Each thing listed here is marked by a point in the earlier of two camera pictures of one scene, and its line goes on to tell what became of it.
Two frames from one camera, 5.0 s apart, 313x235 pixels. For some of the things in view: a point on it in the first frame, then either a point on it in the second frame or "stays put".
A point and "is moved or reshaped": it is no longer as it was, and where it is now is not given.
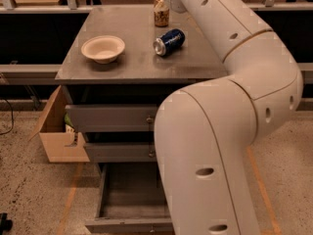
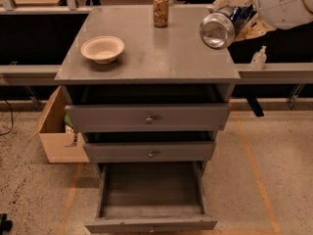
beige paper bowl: (103, 49) stays put
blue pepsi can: (168, 42) is moved or reshaped
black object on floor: (5, 224) stays put
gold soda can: (161, 12) stays put
